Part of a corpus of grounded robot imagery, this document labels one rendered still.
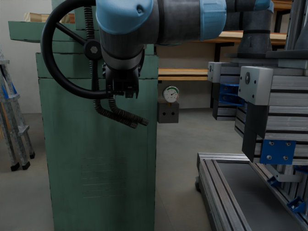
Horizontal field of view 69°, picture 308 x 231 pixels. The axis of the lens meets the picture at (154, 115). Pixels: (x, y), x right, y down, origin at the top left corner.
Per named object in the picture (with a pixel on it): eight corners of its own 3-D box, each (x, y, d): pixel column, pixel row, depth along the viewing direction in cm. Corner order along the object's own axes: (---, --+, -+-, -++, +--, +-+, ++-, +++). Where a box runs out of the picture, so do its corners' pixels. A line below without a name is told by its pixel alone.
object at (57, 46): (41, 52, 79) (39, 40, 78) (56, 52, 99) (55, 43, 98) (153, 55, 85) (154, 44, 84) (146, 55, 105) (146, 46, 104)
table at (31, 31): (-6, 37, 67) (-9, 15, 66) (31, 42, 97) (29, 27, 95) (189, 43, 77) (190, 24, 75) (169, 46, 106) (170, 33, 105)
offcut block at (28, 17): (30, 24, 84) (29, 12, 83) (24, 24, 86) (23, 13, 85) (42, 25, 87) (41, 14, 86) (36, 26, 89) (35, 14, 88)
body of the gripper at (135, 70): (105, 100, 53) (101, 78, 41) (105, 66, 55) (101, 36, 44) (138, 99, 54) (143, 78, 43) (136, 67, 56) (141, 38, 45)
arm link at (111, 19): (165, 14, 28) (96, 18, 27) (152, 58, 39) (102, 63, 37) (154, -36, 30) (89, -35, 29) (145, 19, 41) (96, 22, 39)
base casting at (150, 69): (36, 78, 81) (33, 52, 79) (68, 68, 136) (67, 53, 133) (159, 79, 88) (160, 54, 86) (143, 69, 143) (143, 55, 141)
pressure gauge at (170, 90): (162, 107, 84) (163, 85, 82) (161, 105, 88) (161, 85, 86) (179, 107, 85) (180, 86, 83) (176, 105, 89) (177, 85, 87)
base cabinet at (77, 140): (53, 242, 99) (35, 78, 80) (76, 175, 154) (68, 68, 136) (155, 232, 106) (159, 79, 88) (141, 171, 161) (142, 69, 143)
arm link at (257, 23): (271, 29, 96) (276, -6, 93) (238, 30, 102) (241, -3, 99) (271, 32, 107) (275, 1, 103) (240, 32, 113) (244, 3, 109)
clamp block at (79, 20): (74, 30, 70) (71, -3, 68) (80, 33, 83) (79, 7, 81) (122, 31, 73) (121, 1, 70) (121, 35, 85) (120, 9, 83)
